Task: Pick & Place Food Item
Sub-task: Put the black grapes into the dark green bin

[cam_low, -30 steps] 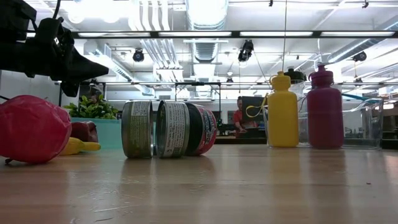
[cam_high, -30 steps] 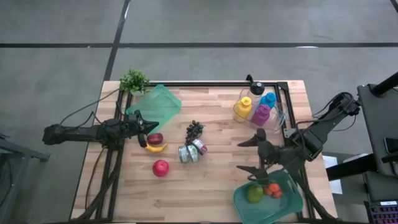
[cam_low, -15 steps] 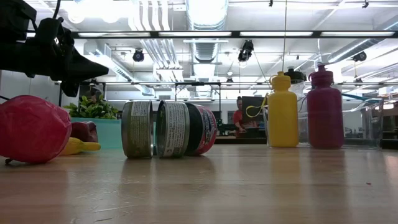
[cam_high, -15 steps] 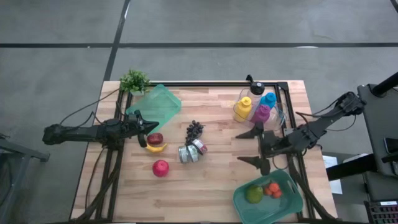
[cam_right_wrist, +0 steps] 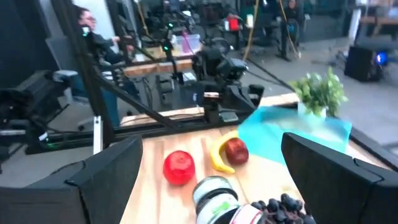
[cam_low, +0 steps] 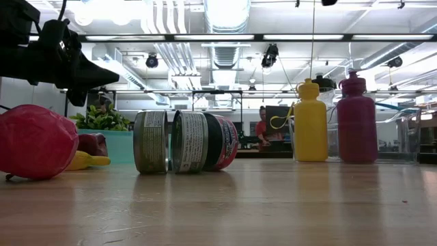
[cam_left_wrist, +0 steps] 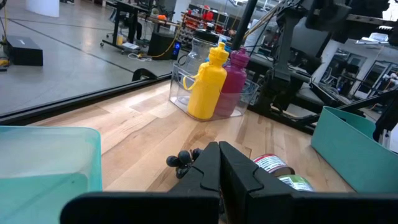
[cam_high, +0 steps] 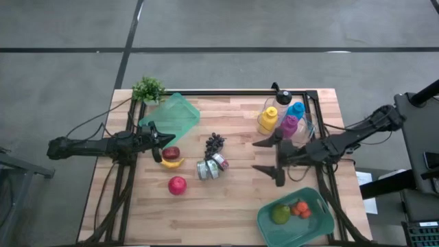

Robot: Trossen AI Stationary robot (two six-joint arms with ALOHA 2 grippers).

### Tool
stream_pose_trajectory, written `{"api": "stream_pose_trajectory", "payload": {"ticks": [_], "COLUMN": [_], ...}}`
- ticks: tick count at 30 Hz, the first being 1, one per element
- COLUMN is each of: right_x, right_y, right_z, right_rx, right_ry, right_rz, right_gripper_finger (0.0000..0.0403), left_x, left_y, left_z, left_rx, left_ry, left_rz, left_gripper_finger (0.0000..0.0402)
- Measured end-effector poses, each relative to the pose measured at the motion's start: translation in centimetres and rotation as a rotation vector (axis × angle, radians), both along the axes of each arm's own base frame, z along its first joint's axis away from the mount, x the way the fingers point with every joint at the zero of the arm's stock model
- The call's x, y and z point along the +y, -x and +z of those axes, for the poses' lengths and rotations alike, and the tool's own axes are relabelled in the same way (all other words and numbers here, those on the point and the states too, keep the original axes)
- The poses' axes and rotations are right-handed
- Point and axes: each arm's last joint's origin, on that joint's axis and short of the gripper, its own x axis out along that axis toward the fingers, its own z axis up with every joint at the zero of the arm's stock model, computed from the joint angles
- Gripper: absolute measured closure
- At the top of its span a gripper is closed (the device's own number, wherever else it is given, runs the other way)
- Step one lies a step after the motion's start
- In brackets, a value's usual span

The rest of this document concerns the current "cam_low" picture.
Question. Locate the dark red apple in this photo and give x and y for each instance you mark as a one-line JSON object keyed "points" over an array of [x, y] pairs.
{"points": [[92, 144]]}

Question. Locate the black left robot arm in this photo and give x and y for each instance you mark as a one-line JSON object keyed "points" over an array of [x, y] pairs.
{"points": [[17, 61]]}

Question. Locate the person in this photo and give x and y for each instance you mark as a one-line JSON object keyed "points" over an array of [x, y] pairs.
{"points": [[262, 131], [105, 102]]}

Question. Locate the black hanging spotlight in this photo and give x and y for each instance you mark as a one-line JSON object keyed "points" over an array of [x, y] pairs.
{"points": [[270, 54]]}

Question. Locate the translucent green plastic bin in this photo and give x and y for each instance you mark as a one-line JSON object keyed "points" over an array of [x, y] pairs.
{"points": [[119, 147]]}

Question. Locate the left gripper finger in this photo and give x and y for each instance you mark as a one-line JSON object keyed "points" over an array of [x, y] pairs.
{"points": [[93, 73], [77, 98]]}

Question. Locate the clear plastic bin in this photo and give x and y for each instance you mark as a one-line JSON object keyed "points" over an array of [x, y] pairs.
{"points": [[399, 136]]}

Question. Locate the yellow banana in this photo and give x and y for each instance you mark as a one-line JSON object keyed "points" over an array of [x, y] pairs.
{"points": [[85, 160]]}

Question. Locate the red labelled tin can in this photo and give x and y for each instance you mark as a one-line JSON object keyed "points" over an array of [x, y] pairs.
{"points": [[222, 141]]}

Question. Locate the yellow plastic bottle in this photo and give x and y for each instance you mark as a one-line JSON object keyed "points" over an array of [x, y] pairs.
{"points": [[310, 133]]}

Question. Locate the black monitor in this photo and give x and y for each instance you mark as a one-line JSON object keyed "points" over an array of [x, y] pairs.
{"points": [[280, 111]]}

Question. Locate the clear bottle black cap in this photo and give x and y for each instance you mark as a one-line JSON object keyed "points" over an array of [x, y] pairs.
{"points": [[324, 82]]}

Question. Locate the black ceiling spotlight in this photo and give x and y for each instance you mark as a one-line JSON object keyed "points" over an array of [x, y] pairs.
{"points": [[395, 61], [152, 61]]}

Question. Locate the small green potted plant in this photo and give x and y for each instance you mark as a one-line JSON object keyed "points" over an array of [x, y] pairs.
{"points": [[102, 120]]}

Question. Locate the purple plastic bottle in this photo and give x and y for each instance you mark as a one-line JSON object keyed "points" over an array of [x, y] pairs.
{"points": [[356, 133]]}

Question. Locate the silver tin can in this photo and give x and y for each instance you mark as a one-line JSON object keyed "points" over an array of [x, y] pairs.
{"points": [[150, 141], [189, 141]]}

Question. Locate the bright red round fruit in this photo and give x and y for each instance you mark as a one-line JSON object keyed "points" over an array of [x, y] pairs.
{"points": [[34, 141]]}

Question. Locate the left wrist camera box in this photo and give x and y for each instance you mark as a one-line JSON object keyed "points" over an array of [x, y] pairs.
{"points": [[51, 32]]}

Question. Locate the silver ventilation duct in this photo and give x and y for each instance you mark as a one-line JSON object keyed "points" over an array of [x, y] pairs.
{"points": [[227, 15]]}

